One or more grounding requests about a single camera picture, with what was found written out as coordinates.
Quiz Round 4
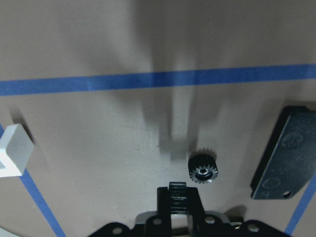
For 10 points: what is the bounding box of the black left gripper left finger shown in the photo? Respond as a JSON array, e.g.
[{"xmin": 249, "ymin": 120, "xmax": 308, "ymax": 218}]
[{"xmin": 157, "ymin": 187, "xmax": 172, "ymax": 237}]

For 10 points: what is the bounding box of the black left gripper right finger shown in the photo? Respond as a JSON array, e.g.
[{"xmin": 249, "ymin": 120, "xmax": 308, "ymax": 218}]
[{"xmin": 186, "ymin": 187, "xmax": 205, "ymax": 237}]

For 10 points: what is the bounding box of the black small bearing gear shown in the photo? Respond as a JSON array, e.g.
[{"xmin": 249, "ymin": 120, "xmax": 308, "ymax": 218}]
[{"xmin": 188, "ymin": 148, "xmax": 218, "ymax": 184}]

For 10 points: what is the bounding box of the black brake pad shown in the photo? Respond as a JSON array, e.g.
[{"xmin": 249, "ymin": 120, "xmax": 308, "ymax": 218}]
[{"xmin": 250, "ymin": 106, "xmax": 316, "ymax": 199}]

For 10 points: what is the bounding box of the white curved plastic bracket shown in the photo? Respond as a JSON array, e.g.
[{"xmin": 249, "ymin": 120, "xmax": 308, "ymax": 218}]
[{"xmin": 0, "ymin": 124, "xmax": 35, "ymax": 178}]

